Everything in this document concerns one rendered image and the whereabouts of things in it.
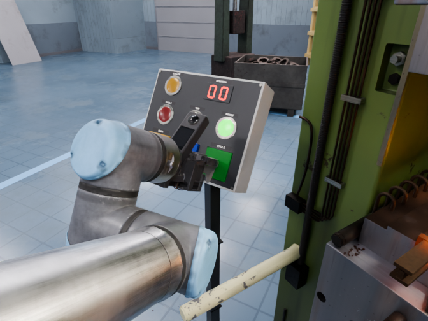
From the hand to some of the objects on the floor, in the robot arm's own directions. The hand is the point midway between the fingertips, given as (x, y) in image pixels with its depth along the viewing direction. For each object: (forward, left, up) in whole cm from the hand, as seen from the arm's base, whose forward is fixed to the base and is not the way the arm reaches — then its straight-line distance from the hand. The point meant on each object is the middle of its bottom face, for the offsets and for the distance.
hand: (214, 160), depth 75 cm
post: (+14, +8, -102) cm, 104 cm away
